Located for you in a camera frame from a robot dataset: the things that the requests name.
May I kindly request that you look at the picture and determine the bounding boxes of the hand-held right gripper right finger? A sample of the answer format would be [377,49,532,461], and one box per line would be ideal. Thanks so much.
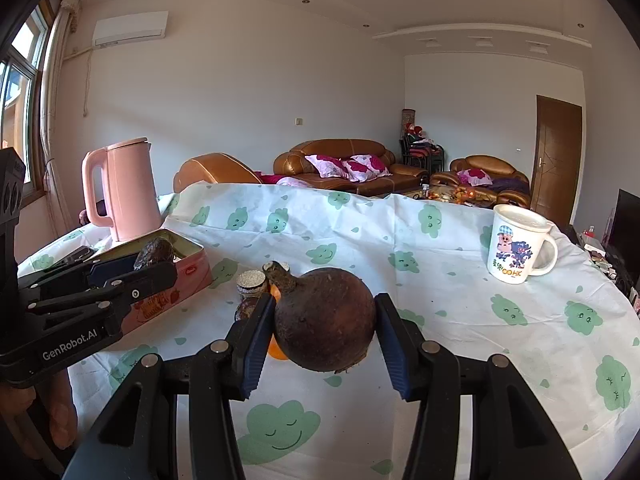
[374,292,583,480]

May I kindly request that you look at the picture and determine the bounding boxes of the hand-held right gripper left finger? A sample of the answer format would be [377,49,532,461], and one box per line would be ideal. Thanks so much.
[62,292,278,480]

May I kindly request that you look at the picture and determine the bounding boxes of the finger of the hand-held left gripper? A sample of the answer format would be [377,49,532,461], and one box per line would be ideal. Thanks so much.
[22,260,179,325]
[17,256,146,298]

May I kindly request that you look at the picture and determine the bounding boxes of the orange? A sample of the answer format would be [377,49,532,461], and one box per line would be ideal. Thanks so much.
[266,284,291,361]

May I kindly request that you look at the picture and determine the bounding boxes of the dark wrinkled fruit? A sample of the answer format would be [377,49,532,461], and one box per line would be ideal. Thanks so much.
[134,237,175,273]

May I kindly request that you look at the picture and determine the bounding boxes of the pink tin box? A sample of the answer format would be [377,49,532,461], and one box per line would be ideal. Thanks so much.
[92,228,213,336]

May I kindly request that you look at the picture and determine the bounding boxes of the purple cut fruit piece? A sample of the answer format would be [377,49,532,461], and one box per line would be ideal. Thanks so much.
[234,296,261,322]

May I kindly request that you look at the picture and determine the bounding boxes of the round purple-brown fruit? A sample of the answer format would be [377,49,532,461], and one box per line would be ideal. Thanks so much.
[262,260,378,373]

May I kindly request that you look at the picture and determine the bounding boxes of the person's left hand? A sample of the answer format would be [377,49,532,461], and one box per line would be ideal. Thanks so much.
[0,367,78,461]

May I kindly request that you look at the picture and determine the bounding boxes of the cloud print tablecloth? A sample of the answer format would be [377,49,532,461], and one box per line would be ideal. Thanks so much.
[17,182,640,480]

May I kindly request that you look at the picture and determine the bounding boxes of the purple cushioned stool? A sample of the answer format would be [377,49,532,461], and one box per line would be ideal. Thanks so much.
[77,200,108,226]

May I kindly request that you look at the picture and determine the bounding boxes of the pink electric kettle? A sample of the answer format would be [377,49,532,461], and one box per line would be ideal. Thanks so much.
[81,137,163,242]

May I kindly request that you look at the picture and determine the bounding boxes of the brown leather armchair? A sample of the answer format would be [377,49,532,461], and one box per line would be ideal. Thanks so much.
[173,152,263,193]

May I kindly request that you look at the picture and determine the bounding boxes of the white cartoon mug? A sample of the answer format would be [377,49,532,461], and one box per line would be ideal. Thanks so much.
[486,204,558,285]

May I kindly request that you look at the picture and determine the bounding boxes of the pink cloth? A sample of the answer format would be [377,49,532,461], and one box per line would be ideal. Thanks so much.
[255,172,313,189]

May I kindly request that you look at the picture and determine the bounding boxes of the coffee table with snacks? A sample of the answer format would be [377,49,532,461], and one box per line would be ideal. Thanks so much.
[390,185,493,206]

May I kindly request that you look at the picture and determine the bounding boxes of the beige curtain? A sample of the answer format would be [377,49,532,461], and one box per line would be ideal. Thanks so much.
[37,0,81,231]

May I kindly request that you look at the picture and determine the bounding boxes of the floral pink pillow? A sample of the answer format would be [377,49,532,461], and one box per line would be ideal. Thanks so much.
[457,168,493,186]
[342,154,393,183]
[305,154,351,178]

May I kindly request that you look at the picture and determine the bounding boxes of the stacked dark chairs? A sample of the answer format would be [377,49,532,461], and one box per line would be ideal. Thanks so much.
[399,135,445,173]

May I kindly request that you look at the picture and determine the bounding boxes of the purple blanket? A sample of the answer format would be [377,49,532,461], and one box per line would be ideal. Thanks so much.
[487,177,531,196]

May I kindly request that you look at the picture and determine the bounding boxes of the window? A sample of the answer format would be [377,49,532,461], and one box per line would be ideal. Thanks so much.
[0,5,51,191]

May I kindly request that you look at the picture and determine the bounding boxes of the short brown leather sofa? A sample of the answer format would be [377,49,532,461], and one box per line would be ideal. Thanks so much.
[430,155,532,208]

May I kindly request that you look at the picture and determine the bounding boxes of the long brown leather sofa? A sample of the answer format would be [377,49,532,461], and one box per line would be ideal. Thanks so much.
[272,138,431,197]

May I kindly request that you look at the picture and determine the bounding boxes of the white air conditioner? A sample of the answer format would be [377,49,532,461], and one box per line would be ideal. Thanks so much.
[91,10,167,49]

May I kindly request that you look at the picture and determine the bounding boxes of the brown wooden door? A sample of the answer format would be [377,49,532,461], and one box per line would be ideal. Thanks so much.
[530,95,583,226]

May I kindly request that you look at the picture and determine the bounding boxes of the black television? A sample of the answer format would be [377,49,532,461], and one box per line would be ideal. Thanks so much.
[602,189,640,286]

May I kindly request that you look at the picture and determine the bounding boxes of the white wall pipe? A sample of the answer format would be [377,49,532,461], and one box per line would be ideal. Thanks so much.
[82,47,94,117]

